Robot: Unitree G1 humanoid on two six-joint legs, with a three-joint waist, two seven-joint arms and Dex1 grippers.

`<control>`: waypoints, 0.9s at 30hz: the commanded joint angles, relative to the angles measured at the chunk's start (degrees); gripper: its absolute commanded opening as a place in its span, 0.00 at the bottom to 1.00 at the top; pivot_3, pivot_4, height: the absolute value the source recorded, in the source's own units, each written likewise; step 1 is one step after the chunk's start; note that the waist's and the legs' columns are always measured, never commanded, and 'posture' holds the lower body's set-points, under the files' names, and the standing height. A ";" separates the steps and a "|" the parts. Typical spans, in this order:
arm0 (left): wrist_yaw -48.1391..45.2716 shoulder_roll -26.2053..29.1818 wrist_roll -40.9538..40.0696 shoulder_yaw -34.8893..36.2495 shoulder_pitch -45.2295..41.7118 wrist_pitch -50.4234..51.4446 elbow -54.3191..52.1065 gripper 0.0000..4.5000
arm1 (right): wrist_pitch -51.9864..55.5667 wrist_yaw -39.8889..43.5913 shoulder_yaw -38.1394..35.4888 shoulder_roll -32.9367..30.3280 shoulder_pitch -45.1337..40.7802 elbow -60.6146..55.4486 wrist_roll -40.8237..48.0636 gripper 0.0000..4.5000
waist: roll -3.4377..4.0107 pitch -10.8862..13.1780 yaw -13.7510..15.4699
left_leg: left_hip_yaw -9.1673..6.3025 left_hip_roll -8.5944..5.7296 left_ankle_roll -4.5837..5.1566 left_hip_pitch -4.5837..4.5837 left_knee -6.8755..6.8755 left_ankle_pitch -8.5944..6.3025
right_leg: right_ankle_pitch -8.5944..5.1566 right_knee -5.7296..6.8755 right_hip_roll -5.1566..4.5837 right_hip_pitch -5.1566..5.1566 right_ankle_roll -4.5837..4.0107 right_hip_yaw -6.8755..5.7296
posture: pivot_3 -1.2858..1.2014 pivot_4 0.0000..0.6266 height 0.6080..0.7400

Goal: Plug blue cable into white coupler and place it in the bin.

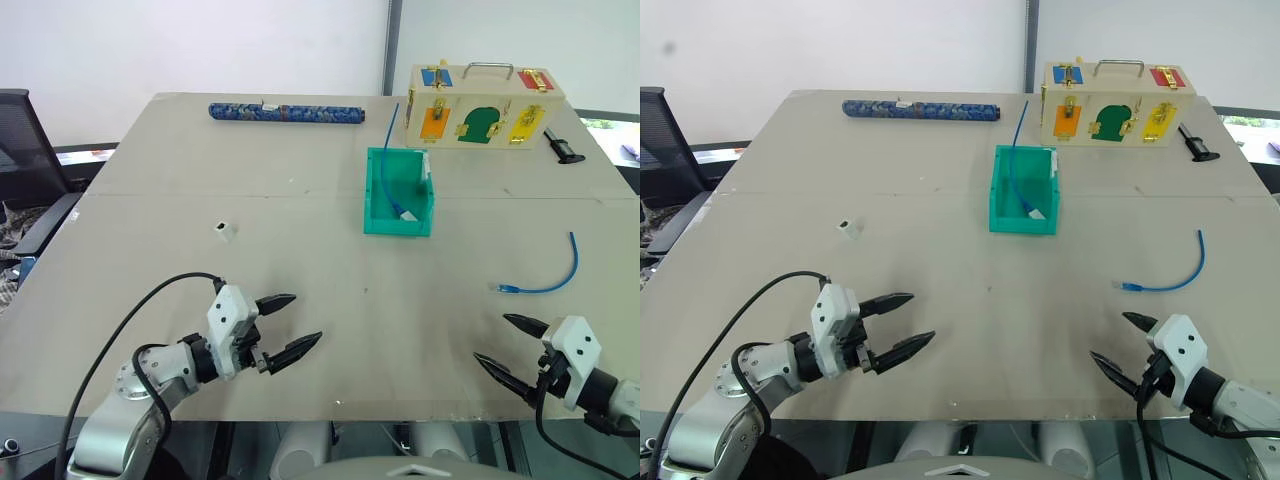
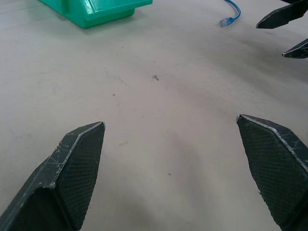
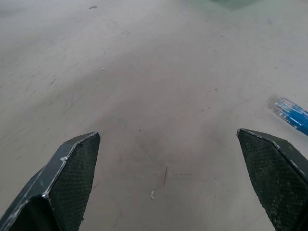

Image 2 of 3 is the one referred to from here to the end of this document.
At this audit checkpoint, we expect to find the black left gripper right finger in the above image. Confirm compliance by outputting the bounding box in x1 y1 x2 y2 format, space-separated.
236 114 308 231

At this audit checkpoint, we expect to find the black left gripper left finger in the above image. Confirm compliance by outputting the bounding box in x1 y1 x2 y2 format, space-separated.
0 121 106 231

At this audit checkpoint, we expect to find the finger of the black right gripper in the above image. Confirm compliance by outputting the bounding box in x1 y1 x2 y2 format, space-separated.
281 38 308 59
256 0 308 29

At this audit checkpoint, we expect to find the green plastic bin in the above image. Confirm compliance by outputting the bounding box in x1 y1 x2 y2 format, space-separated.
38 0 153 29

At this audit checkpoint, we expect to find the blue Ethernet cable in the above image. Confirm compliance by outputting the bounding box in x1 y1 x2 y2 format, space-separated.
218 0 242 28

